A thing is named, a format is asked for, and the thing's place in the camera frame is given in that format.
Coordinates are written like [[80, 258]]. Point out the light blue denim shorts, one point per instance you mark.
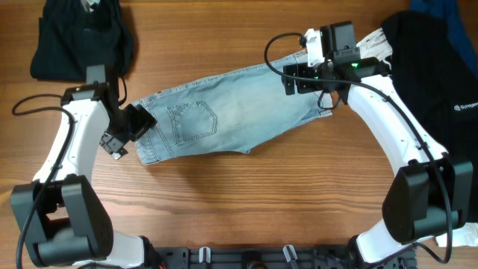
[[230, 112]]

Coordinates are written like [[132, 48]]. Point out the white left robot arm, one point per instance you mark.
[[62, 221]]

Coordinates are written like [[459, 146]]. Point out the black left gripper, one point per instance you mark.
[[143, 121]]

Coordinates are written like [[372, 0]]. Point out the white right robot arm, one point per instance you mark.
[[430, 192]]

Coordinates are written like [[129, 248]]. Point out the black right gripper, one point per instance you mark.
[[299, 77]]

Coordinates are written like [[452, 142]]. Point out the blue garment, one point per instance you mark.
[[448, 12]]

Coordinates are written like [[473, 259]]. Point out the black logo t-shirt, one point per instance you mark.
[[433, 81]]

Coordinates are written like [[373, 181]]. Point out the white printed t-shirt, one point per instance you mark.
[[375, 45]]

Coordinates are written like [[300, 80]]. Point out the folded dark green garment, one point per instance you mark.
[[71, 39]]

